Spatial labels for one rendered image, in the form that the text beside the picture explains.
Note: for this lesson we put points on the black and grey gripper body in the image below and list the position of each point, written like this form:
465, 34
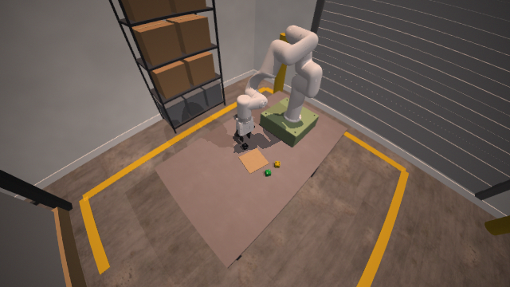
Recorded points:
244, 128

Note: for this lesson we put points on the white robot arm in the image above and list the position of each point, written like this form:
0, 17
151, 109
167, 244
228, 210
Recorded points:
297, 51

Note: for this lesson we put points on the orange flat mat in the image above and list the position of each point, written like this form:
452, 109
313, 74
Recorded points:
253, 160

